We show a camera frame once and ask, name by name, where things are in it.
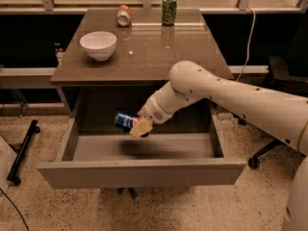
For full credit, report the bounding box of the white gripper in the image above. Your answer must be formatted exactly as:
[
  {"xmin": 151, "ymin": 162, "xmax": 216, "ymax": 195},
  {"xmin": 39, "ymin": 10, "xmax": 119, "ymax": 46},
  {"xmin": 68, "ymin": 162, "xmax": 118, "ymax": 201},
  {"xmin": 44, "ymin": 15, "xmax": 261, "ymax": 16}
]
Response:
[{"xmin": 129, "ymin": 93, "xmax": 172, "ymax": 138}]

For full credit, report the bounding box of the blue pepsi can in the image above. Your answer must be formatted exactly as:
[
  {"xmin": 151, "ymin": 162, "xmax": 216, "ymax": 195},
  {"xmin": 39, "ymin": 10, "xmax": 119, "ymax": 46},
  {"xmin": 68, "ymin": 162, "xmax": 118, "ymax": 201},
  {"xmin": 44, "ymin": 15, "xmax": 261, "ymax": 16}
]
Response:
[{"xmin": 115, "ymin": 111, "xmax": 139, "ymax": 133}]

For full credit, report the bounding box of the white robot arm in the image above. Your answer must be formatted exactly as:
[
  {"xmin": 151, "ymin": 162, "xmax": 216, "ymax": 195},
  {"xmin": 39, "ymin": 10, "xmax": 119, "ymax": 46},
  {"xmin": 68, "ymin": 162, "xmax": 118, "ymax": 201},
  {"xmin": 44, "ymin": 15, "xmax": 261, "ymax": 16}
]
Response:
[{"xmin": 130, "ymin": 61, "xmax": 308, "ymax": 231}]

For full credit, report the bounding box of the open grey top drawer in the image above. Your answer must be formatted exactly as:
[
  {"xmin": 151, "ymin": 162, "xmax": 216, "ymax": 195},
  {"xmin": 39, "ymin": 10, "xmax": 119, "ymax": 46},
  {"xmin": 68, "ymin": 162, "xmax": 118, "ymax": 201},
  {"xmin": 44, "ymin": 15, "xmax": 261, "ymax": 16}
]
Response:
[{"xmin": 38, "ymin": 87, "xmax": 246, "ymax": 189}]

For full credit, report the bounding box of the grey cabinet with glossy top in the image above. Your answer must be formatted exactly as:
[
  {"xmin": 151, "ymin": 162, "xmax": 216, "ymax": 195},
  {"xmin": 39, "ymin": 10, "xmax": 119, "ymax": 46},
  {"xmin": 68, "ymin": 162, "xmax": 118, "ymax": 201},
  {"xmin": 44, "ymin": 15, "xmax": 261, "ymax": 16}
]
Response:
[{"xmin": 51, "ymin": 9, "xmax": 233, "ymax": 116}]

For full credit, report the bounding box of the orange white soda can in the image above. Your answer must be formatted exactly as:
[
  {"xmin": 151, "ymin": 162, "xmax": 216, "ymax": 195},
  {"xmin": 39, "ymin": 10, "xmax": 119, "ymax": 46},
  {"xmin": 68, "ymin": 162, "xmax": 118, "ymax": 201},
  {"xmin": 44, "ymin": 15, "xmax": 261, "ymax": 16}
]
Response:
[{"xmin": 117, "ymin": 5, "xmax": 131, "ymax": 27}]

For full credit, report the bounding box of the green soda can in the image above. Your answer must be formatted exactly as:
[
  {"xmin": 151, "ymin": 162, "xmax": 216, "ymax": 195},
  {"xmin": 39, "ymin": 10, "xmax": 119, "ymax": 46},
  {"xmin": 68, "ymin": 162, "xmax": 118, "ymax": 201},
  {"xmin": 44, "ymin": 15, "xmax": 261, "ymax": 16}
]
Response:
[{"xmin": 162, "ymin": 0, "xmax": 177, "ymax": 26}]

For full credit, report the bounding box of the white ceramic bowl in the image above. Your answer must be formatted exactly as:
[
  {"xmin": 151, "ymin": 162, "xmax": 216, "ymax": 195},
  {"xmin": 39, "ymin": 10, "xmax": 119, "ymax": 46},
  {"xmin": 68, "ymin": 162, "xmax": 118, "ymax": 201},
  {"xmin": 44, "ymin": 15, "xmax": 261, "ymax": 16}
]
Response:
[{"xmin": 79, "ymin": 31, "xmax": 117, "ymax": 61}]

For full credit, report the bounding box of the black wheeled stand leg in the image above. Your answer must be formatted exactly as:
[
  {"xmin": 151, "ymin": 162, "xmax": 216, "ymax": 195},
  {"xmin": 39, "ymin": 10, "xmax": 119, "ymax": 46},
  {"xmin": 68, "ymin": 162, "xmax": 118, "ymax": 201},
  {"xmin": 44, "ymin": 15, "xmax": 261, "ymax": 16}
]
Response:
[{"xmin": 7, "ymin": 119, "xmax": 40, "ymax": 186}]

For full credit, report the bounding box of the black floor cable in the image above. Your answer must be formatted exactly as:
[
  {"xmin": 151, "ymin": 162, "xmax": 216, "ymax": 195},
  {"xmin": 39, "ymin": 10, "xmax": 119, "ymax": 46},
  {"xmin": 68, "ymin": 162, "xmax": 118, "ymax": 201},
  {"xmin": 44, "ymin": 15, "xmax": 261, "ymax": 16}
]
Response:
[{"xmin": 0, "ymin": 188, "xmax": 31, "ymax": 231}]

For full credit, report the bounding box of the white cable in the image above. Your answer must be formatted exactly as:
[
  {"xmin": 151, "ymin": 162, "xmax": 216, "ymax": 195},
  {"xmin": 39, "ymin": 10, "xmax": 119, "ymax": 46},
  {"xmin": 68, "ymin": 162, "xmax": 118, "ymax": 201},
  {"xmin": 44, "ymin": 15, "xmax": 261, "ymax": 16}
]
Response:
[{"xmin": 235, "ymin": 7, "xmax": 257, "ymax": 82}]

